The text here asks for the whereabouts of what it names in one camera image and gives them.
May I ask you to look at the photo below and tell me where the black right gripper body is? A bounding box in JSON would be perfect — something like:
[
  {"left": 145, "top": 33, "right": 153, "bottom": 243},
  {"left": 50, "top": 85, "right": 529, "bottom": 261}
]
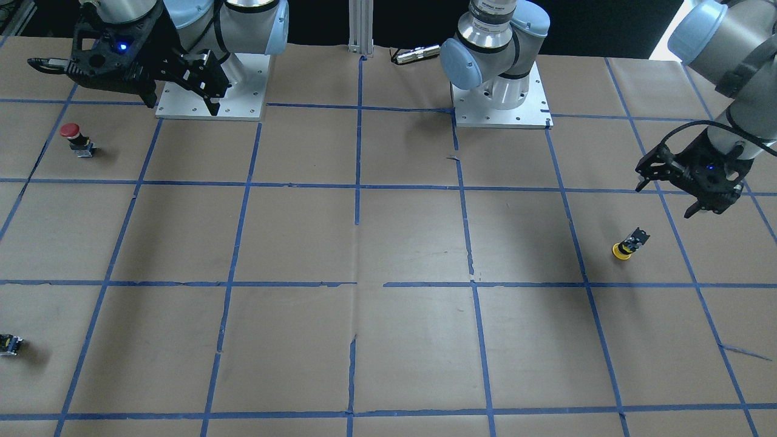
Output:
[{"left": 66, "top": 17, "right": 212, "bottom": 95}]

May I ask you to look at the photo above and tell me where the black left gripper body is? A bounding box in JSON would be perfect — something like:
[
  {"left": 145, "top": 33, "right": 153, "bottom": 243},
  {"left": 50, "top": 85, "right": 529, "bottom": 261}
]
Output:
[{"left": 669, "top": 130, "right": 754, "bottom": 215}]

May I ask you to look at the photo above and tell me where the yellow push button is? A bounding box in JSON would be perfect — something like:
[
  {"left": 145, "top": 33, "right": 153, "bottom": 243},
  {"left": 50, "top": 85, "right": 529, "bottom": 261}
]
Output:
[{"left": 611, "top": 227, "right": 650, "bottom": 260}]

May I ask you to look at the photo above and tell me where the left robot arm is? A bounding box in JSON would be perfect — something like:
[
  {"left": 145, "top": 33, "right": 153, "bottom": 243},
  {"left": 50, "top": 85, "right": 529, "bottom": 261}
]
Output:
[{"left": 439, "top": 1, "right": 776, "bottom": 218}]

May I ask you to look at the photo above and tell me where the red push button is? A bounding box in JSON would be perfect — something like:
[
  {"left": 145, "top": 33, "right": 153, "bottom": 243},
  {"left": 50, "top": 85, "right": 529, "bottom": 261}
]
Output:
[{"left": 59, "top": 123, "right": 95, "bottom": 158}]

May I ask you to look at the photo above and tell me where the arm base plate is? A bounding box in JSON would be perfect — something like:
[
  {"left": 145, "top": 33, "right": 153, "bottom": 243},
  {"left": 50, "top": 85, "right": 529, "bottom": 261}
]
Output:
[
  {"left": 450, "top": 63, "right": 553, "bottom": 129},
  {"left": 155, "top": 53, "right": 274, "bottom": 122}
]

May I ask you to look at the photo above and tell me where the aluminium frame post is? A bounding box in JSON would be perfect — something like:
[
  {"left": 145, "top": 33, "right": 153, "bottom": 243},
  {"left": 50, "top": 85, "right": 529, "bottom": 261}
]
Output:
[{"left": 348, "top": 0, "right": 374, "bottom": 58}]

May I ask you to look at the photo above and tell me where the silver cable connector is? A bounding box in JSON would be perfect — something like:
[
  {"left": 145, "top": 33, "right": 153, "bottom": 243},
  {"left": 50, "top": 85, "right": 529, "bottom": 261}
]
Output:
[{"left": 390, "top": 44, "right": 441, "bottom": 66}]

